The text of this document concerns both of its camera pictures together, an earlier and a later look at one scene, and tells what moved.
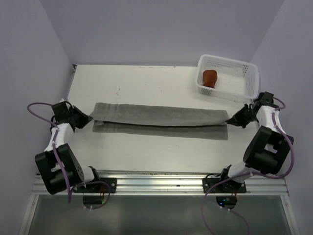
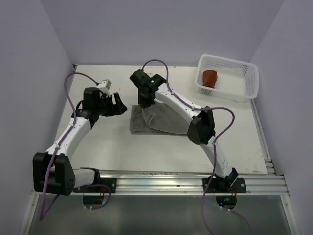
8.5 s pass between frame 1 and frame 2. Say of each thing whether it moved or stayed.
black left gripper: moved
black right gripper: moved
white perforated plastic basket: stayed
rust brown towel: stayed
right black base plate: stayed
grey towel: moved
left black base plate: stayed
